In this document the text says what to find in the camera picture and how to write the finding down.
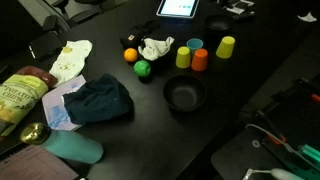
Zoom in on crumpled white cloth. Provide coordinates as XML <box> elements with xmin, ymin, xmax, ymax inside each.
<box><xmin>137</xmin><ymin>36</ymin><xmax>175</xmax><ymax>62</ymax></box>

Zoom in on grey office chair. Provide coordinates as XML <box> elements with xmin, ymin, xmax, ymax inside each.
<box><xmin>18</xmin><ymin>0</ymin><xmax>128</xmax><ymax>34</ymax></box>

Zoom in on black bowl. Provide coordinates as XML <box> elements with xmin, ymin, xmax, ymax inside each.
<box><xmin>162</xmin><ymin>75</ymin><xmax>208</xmax><ymax>112</ymax></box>

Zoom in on blue plastic cup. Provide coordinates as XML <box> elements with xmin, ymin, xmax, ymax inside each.
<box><xmin>186</xmin><ymin>37</ymin><xmax>204</xmax><ymax>56</ymax></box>

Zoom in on black remote control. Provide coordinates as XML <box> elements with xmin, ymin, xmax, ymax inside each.
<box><xmin>233</xmin><ymin>10</ymin><xmax>257</xmax><ymax>22</ymax></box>

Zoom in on white plug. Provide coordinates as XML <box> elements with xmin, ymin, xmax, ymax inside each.
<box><xmin>242</xmin><ymin>167</ymin><xmax>306</xmax><ymax>180</ymax></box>

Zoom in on thin white cable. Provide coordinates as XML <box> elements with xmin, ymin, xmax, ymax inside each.
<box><xmin>245</xmin><ymin>123</ymin><xmax>320</xmax><ymax>171</ymax></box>

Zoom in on open laptop computer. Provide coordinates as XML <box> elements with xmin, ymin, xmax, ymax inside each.
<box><xmin>0</xmin><ymin>144</ymin><xmax>81</xmax><ymax>180</ymax></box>

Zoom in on green ball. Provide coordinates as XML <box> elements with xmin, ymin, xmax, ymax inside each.
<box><xmin>133</xmin><ymin>59</ymin><xmax>152</xmax><ymax>78</ymax></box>

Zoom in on yellow plastic cup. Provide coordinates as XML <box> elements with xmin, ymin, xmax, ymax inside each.
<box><xmin>215</xmin><ymin>35</ymin><xmax>236</xmax><ymax>60</ymax></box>
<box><xmin>175</xmin><ymin>46</ymin><xmax>192</xmax><ymax>69</ymax></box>

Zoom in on teal bottle with gold cap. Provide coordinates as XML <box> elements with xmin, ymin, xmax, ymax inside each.
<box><xmin>20</xmin><ymin>121</ymin><xmax>105</xmax><ymax>165</ymax></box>

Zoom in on metal mounting rail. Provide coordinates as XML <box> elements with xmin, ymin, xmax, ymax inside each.
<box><xmin>297</xmin><ymin>143</ymin><xmax>320</xmax><ymax>169</ymax></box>

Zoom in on white paper scrap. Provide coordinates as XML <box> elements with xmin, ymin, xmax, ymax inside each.
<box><xmin>297</xmin><ymin>11</ymin><xmax>318</xmax><ymax>23</ymax></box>

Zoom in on white cloth with yellow stains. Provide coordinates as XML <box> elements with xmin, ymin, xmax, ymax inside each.
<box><xmin>48</xmin><ymin>39</ymin><xmax>94</xmax><ymax>88</ymax></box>

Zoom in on orange plastic cup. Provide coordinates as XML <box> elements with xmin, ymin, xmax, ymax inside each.
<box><xmin>190</xmin><ymin>48</ymin><xmax>209</xmax><ymax>72</ymax></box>

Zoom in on black rectangular device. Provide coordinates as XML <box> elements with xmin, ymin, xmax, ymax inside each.
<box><xmin>28</xmin><ymin>30</ymin><xmax>64</xmax><ymax>61</ymax></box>

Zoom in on black cloth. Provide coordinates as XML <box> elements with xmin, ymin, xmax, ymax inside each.
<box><xmin>119</xmin><ymin>19</ymin><xmax>162</xmax><ymax>51</ymax></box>

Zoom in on dark blue cloth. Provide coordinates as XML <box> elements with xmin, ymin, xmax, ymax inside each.
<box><xmin>62</xmin><ymin>73</ymin><xmax>134</xmax><ymax>126</ymax></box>

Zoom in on potato chips bag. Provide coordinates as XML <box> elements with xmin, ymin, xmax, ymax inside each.
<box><xmin>0</xmin><ymin>65</ymin><xmax>58</xmax><ymax>138</ymax></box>

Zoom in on white card with black item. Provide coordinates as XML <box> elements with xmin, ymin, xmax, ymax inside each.
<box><xmin>218</xmin><ymin>0</ymin><xmax>256</xmax><ymax>15</ymax></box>

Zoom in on black clamp with orange handle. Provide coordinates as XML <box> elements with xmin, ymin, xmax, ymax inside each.
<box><xmin>271</xmin><ymin>77</ymin><xmax>320</xmax><ymax>104</ymax></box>
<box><xmin>255</xmin><ymin>109</ymin><xmax>288</xmax><ymax>145</ymax></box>

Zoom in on orange ball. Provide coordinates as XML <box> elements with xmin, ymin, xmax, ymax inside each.
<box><xmin>123</xmin><ymin>47</ymin><xmax>139</xmax><ymax>63</ymax></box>

